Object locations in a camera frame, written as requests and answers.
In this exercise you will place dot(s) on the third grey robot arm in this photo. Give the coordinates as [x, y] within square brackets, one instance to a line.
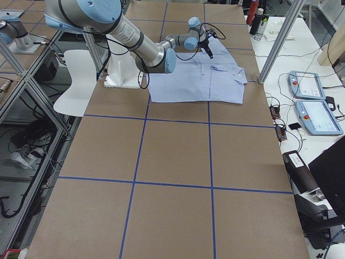
[11, 29]

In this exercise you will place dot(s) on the clear bottle black lid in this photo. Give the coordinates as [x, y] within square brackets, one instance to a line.
[261, 27]

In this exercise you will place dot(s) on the aluminium frame post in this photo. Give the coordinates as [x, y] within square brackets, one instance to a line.
[279, 42]

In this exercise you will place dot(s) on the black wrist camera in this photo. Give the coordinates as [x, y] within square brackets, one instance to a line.
[211, 33]

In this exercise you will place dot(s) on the blue teach pendant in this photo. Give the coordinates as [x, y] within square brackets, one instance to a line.
[306, 85]
[317, 118]

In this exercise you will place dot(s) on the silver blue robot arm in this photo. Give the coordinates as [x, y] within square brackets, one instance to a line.
[106, 17]

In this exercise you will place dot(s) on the small black phone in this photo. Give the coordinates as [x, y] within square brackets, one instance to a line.
[294, 126]

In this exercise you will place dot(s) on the lower blue teach pendant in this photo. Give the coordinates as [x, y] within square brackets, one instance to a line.
[317, 118]

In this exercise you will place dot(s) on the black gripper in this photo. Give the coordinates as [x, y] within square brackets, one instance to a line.
[206, 44]

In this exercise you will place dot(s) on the blue striped button shirt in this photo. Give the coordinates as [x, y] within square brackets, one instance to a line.
[201, 79]

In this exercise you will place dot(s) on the brown paper roll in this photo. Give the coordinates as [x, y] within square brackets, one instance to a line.
[300, 176]

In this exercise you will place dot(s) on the white plastic chair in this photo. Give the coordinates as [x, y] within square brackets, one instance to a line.
[82, 70]

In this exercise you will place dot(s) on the black monitor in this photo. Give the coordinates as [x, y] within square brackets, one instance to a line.
[328, 172]

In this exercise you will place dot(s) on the black power adapter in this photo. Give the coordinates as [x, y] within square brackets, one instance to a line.
[331, 103]

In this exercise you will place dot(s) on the upper blue teach pendant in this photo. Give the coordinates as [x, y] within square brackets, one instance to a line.
[306, 85]

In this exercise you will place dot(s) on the red bottle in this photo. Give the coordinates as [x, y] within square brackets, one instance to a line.
[252, 10]

